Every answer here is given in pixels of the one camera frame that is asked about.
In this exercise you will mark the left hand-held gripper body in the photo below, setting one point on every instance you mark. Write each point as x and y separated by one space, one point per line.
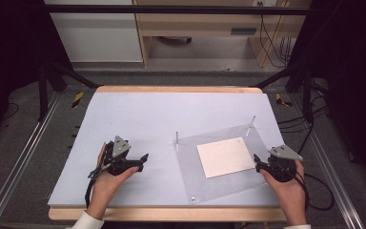
120 163

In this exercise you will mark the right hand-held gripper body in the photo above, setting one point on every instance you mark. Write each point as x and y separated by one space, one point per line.
281 168

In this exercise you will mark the painting print card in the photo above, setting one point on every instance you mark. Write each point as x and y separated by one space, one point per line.
225 157

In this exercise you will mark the clear acrylic photo frame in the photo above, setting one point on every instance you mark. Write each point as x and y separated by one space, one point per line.
190 171

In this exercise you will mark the person's left hand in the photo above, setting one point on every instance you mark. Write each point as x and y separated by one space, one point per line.
105 187

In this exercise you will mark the person's right hand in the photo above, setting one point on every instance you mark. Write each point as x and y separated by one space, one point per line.
290 197

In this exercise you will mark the pale blue table mat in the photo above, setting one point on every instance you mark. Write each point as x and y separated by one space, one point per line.
146 120

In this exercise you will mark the wooden table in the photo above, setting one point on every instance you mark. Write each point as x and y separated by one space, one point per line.
171 214

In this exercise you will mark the person's right white sleeve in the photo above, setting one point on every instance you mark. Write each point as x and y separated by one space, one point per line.
297 227

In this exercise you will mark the person's white sleeve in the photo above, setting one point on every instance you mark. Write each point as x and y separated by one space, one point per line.
297 227
85 222

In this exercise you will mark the yellow black tape strip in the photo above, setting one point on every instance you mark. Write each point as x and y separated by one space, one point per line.
281 100
77 99

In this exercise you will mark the person's left white sleeve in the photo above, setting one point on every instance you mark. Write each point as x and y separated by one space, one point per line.
85 222

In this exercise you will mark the black metal stand leg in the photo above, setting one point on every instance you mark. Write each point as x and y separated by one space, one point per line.
307 98
43 95

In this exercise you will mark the black curtain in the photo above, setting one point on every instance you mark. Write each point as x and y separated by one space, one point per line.
355 79
6 57

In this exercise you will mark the white cabinet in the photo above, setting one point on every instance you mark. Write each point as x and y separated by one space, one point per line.
98 38

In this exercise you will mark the light wooden desk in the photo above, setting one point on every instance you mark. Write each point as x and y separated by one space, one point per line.
200 24

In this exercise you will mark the aluminium floor rail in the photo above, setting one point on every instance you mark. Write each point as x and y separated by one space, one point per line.
22 156
330 168

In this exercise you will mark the black horizontal frame bar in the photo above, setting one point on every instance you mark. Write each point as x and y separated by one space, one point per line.
171 10

